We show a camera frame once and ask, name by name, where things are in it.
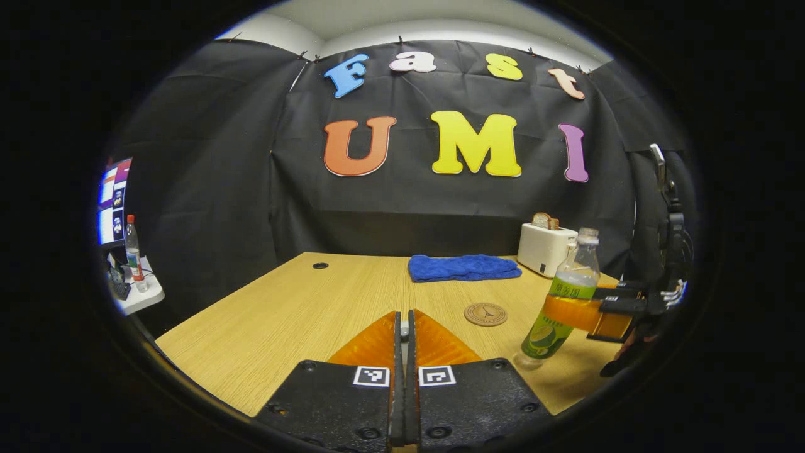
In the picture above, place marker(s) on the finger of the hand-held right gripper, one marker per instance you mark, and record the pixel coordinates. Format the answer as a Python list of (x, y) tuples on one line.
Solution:
[(619, 293), (572, 313)]

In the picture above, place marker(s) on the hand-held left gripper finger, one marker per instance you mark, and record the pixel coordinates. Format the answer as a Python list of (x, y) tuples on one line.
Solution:
[(397, 409), (412, 409)]

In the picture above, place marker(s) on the green label water bottle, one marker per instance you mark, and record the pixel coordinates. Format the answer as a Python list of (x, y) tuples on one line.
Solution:
[(569, 277)]

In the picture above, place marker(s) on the white teacup lid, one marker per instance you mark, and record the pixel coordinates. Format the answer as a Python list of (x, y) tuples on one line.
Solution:
[(404, 331)]

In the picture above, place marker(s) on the round brown coaster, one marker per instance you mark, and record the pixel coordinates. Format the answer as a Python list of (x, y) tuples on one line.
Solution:
[(485, 314)]

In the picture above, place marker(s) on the red cap plastic bottle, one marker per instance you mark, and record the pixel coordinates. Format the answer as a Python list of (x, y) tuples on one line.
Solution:
[(133, 255)]

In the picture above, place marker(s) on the white toaster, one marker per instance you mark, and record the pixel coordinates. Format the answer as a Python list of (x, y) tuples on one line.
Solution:
[(544, 251)]

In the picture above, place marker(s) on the bread slice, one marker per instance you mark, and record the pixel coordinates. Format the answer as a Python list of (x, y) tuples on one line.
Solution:
[(544, 221)]

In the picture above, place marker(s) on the blue towel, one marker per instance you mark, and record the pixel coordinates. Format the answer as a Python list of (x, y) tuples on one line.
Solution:
[(462, 267)]

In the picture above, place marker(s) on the black backdrop cloth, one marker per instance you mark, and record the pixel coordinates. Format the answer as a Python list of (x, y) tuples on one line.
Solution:
[(409, 214)]

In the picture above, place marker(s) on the white side table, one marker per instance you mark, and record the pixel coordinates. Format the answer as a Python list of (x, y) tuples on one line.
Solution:
[(141, 299)]

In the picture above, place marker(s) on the black keyboard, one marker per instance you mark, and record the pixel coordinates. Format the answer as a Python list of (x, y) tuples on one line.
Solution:
[(121, 290)]

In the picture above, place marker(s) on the computer monitor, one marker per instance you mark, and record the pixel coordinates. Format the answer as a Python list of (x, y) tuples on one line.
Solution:
[(113, 201)]

